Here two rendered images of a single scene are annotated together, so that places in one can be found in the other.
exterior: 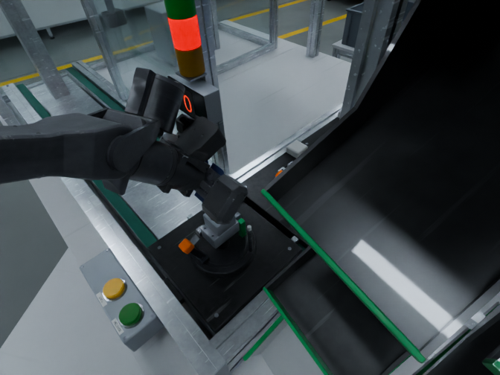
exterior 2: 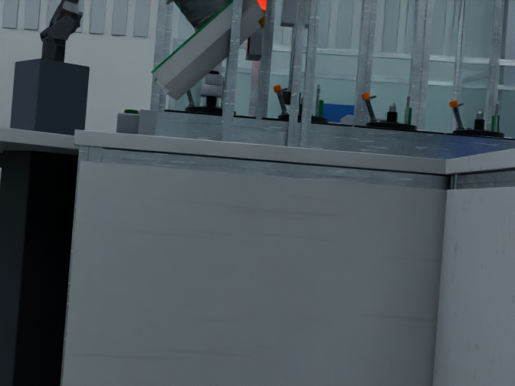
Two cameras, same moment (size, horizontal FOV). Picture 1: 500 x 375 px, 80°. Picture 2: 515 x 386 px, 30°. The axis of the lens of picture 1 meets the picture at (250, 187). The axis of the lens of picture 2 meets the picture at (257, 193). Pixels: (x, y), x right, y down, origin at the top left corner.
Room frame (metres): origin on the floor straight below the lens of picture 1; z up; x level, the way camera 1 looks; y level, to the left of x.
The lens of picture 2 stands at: (-1.65, -1.64, 0.74)
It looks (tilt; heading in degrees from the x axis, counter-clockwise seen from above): 1 degrees up; 37
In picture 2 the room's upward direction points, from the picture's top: 4 degrees clockwise
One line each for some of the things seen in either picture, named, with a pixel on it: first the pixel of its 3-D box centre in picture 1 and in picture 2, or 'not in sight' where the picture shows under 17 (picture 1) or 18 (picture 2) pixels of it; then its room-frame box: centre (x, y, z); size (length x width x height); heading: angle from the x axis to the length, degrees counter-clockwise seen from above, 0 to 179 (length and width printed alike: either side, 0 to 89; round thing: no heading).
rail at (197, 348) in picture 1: (111, 228); (157, 139); (0.45, 0.36, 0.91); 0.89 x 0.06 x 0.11; 41
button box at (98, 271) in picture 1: (120, 295); (132, 126); (0.27, 0.28, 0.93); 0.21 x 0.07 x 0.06; 41
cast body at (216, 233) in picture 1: (222, 219); (216, 84); (0.35, 0.06, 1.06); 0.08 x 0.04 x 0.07; 131
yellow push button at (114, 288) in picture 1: (114, 289); not in sight; (0.27, 0.28, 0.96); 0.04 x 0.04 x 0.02
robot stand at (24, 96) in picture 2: not in sight; (49, 103); (-0.03, 0.29, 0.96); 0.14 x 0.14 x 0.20; 78
